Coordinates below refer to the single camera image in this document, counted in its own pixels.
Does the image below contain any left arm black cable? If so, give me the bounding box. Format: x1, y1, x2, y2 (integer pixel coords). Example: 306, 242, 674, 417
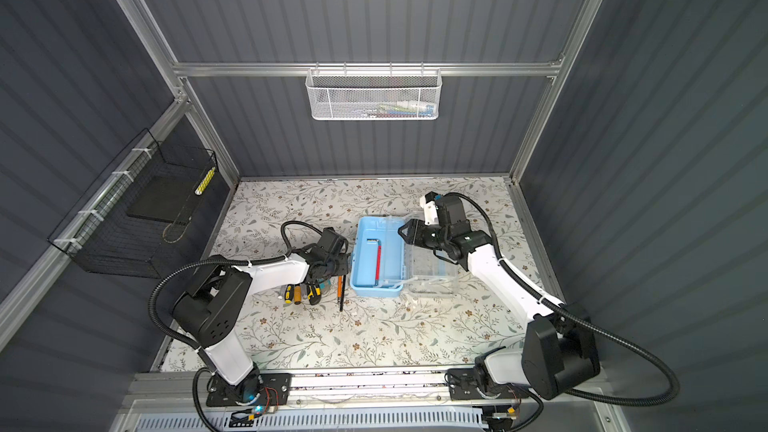
147, 219, 325, 432

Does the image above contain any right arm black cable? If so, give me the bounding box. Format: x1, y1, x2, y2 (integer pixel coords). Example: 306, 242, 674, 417
446, 191, 682, 407

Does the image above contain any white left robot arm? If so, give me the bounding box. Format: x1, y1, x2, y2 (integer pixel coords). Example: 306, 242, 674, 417
171, 227, 348, 387

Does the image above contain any white wire mesh basket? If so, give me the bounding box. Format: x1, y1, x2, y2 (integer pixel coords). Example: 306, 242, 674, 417
305, 71, 443, 121

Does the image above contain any blue plastic tool box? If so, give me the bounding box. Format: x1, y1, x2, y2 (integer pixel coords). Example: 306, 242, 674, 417
350, 214, 459, 298

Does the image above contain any black wire basket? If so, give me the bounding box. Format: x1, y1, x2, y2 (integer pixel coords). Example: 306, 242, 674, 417
48, 129, 218, 279

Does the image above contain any yellow marker in basket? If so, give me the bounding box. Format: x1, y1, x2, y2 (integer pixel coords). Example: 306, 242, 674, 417
194, 166, 217, 196

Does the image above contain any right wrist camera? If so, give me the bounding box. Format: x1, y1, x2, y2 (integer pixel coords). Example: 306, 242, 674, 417
419, 192, 439, 225

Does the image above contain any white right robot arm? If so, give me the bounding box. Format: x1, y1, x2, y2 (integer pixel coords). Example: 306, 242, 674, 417
398, 192, 600, 399

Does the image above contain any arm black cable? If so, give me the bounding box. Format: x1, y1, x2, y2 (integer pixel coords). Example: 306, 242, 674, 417
147, 219, 325, 432
446, 191, 682, 407

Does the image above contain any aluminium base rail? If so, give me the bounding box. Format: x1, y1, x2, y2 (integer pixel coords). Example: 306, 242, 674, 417
111, 365, 629, 431

